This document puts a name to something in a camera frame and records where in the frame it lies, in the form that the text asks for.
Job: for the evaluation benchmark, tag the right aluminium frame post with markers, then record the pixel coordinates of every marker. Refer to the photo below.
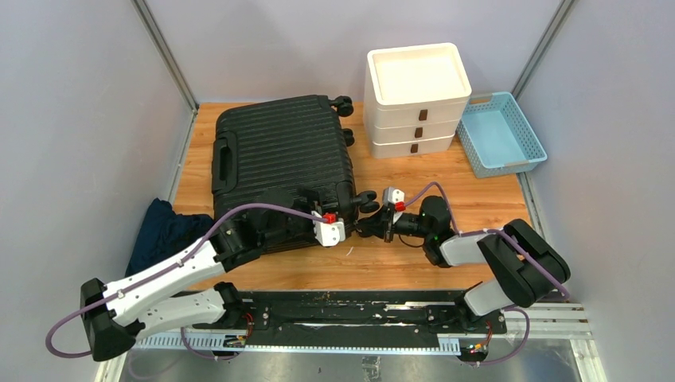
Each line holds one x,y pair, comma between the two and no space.
554,26

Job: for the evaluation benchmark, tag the black ribbed hard-shell suitcase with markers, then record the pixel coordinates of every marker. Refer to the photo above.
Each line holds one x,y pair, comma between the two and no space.
289,152

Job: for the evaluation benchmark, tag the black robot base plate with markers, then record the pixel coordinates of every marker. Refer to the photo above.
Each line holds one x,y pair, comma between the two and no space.
357,319

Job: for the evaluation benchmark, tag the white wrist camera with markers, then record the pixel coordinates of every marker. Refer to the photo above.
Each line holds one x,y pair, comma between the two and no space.
330,230
394,197

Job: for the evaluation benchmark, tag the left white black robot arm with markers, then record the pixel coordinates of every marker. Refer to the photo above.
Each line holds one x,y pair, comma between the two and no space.
116,315

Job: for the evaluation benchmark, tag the dark blue cloth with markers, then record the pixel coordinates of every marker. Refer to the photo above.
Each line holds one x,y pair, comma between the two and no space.
164,233

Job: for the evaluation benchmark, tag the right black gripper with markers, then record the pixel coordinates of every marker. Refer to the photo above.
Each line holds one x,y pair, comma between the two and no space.
391,230

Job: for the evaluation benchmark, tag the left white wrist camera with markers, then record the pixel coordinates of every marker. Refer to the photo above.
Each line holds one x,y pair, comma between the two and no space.
330,230

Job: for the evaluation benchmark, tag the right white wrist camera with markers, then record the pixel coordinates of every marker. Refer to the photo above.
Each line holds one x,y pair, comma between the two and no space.
394,197

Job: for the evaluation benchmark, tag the white three-drawer storage unit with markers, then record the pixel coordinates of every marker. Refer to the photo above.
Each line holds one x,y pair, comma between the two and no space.
414,99

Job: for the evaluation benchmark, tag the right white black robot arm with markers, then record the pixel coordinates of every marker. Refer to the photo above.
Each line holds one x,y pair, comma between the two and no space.
525,267

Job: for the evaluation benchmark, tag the light blue plastic basket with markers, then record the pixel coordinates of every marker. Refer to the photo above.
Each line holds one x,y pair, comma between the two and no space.
497,137

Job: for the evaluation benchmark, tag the left aluminium frame post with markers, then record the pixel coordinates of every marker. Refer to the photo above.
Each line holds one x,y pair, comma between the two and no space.
153,29

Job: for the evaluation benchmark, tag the aluminium frame post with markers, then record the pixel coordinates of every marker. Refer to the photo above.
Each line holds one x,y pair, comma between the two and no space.
153,29
554,26

